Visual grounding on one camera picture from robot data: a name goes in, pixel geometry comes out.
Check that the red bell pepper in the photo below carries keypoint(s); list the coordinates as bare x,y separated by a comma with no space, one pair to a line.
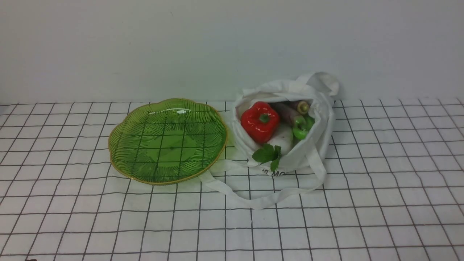
260,122

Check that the white radish with leaves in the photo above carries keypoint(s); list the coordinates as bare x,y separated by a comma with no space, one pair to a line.
271,152

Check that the white grid tablecloth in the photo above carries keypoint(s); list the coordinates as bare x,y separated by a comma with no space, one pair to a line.
394,192

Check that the green bell pepper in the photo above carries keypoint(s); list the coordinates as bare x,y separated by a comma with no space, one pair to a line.
303,127

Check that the white cloth tote bag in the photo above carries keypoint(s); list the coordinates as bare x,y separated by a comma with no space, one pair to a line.
319,89

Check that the green glass plate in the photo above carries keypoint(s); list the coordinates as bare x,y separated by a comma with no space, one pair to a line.
168,142

